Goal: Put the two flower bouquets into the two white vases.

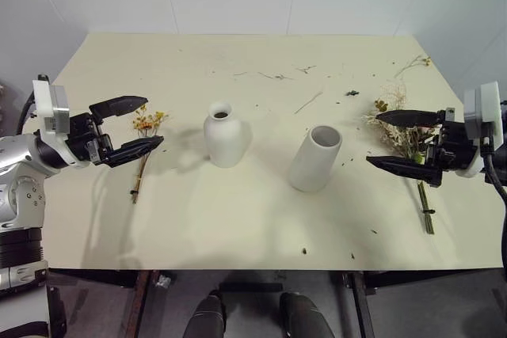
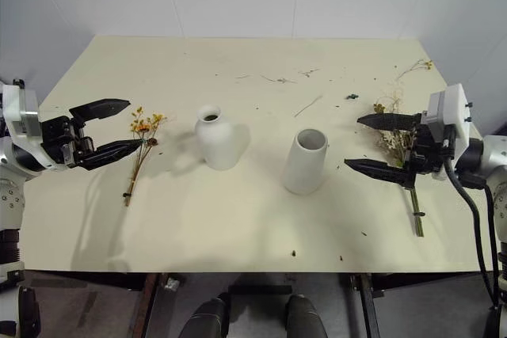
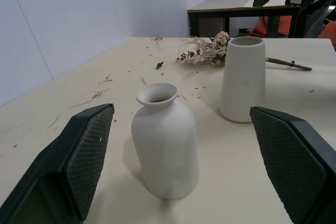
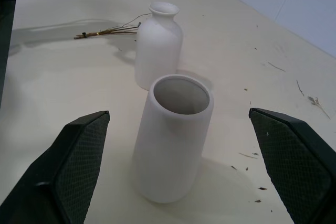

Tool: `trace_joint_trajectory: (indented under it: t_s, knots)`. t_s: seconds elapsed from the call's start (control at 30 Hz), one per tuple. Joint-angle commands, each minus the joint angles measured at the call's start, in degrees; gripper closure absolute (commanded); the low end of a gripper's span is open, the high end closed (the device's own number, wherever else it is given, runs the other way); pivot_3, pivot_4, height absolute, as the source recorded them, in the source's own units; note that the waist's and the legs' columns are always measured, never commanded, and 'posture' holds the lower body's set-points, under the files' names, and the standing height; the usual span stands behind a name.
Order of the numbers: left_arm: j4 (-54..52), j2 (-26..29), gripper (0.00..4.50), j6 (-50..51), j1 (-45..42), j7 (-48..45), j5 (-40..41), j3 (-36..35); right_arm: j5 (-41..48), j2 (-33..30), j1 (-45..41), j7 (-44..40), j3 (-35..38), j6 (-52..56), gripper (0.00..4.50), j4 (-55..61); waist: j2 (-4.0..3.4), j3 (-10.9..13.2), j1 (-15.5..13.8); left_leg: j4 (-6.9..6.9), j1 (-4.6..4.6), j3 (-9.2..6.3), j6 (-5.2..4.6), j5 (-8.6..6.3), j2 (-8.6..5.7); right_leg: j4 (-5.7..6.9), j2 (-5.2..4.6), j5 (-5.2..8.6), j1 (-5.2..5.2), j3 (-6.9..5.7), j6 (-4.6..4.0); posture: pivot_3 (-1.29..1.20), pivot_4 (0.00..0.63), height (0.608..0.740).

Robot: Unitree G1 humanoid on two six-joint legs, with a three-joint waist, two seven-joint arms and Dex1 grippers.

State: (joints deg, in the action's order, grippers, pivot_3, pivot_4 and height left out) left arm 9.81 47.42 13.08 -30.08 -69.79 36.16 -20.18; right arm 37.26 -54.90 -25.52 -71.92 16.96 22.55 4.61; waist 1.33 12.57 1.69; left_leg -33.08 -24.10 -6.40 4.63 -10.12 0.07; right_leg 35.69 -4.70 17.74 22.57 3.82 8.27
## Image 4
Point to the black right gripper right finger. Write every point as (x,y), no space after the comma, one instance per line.
(296,161)

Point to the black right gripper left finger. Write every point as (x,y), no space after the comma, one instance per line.
(65,171)

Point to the white cylindrical ceramic vase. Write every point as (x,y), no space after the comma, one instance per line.
(170,145)

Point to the white bottle-shaped ceramic vase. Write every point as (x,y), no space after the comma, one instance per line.
(158,43)

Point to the dried twig bundle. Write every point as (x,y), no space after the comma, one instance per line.
(105,33)

